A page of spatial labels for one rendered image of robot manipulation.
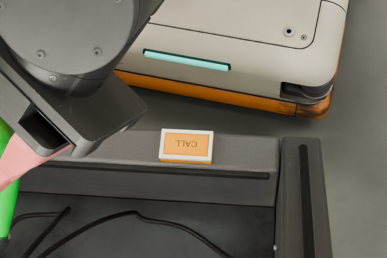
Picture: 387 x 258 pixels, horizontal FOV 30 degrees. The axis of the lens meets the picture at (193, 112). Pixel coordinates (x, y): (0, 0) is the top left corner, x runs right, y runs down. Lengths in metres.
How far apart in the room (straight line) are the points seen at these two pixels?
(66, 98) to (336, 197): 1.35
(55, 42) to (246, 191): 0.51
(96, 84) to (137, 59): 1.21
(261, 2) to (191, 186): 0.85
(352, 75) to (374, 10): 0.19
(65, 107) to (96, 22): 0.11
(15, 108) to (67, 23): 0.11
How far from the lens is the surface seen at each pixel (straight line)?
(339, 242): 1.66
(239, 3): 1.55
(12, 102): 0.37
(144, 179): 0.75
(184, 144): 0.69
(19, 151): 0.38
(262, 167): 0.69
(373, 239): 1.67
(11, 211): 0.47
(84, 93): 0.37
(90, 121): 0.37
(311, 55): 1.49
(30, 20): 0.27
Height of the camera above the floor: 1.61
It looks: 67 degrees down
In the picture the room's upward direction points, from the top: 11 degrees counter-clockwise
